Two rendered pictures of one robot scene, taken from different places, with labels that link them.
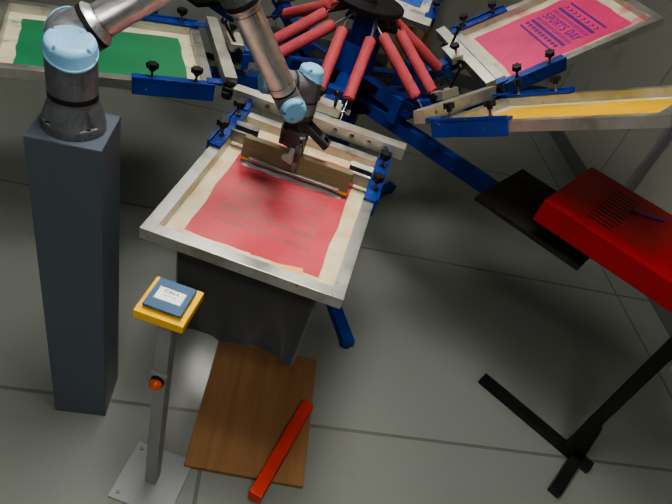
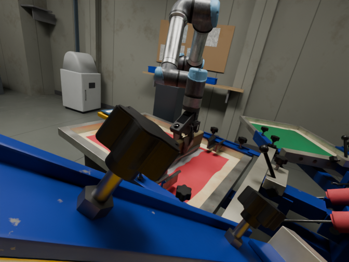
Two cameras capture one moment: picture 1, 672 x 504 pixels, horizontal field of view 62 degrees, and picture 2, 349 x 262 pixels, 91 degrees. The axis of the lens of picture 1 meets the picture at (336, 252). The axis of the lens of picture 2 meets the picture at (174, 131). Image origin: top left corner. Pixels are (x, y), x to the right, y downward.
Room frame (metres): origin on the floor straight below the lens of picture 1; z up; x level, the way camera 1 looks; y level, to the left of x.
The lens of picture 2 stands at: (1.96, -0.39, 1.36)
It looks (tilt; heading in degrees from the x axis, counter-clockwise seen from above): 21 degrees down; 123
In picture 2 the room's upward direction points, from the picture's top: 9 degrees clockwise
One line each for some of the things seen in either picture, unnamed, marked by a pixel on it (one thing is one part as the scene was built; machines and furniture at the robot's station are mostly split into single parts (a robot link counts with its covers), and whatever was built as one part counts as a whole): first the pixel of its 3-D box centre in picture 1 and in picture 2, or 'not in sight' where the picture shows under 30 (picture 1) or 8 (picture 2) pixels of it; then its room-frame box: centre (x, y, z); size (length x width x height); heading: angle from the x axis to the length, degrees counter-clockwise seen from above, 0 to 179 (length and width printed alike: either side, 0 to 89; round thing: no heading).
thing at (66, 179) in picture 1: (82, 287); (161, 152); (1.15, 0.73, 0.60); 0.18 x 0.18 x 1.20; 14
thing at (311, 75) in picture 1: (308, 83); (196, 82); (1.61, 0.25, 1.30); 0.09 x 0.08 x 0.11; 123
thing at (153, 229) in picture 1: (282, 192); (158, 145); (1.48, 0.23, 0.97); 0.79 x 0.58 x 0.04; 0
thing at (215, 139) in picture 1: (229, 130); (224, 146); (1.73, 0.50, 0.97); 0.30 x 0.05 x 0.07; 0
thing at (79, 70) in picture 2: not in sight; (81, 82); (-2.06, 1.71, 0.63); 0.64 x 0.54 x 1.26; 14
